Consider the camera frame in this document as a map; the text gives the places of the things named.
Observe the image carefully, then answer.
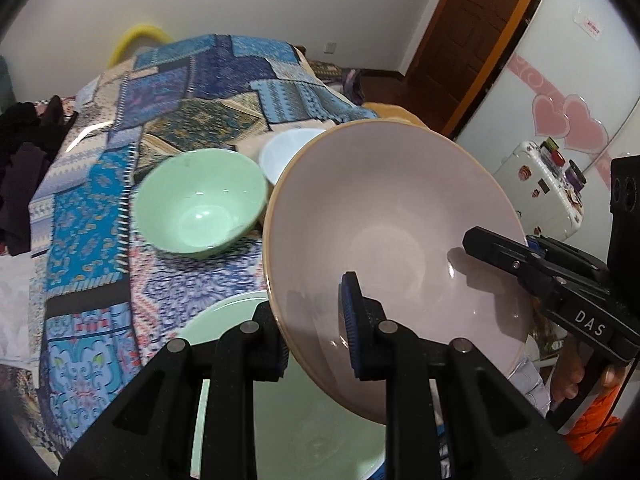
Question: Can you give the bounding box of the large pink ceramic bowl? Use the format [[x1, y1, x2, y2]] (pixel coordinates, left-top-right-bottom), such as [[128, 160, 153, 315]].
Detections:
[[264, 119, 532, 422]]

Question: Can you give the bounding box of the green ceramic bowl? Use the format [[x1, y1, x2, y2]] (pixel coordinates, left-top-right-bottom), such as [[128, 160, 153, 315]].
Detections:
[[131, 148, 268, 258]]

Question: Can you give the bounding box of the person's hand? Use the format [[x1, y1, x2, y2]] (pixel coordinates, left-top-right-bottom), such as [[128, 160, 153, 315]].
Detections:
[[550, 335, 628, 403]]

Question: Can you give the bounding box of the blue patchwork tablecloth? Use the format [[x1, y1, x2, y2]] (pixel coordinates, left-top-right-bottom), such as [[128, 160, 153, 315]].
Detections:
[[29, 35, 386, 456]]

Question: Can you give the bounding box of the large green plate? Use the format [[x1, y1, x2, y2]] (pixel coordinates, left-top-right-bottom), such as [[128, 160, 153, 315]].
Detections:
[[179, 290, 385, 480]]

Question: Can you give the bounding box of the white fridge with hearts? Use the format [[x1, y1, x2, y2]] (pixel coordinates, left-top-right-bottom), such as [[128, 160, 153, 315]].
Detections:
[[457, 0, 639, 257]]

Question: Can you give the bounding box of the white plastic bag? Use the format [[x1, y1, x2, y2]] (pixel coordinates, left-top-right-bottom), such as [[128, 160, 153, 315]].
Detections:
[[0, 254, 36, 370]]

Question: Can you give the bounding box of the brown wooden door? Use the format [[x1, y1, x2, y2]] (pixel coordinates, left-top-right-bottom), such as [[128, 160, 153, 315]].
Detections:
[[405, 0, 532, 136]]

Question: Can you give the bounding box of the small white bowl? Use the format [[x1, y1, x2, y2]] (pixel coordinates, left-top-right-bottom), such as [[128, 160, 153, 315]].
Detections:
[[258, 128, 324, 185]]

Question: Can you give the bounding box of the dark clothes pile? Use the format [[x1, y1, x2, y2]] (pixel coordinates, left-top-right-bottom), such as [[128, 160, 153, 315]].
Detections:
[[1, 96, 77, 256]]

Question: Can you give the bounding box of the yellow chair back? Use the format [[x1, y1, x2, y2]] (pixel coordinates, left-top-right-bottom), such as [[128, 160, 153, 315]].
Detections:
[[107, 24, 174, 68]]

